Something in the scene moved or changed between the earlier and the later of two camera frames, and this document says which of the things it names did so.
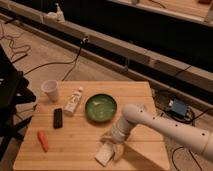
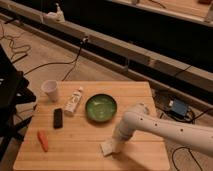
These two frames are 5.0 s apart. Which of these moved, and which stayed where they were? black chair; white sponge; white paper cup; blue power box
Moved: white sponge
Stayed: black chair; white paper cup; blue power box
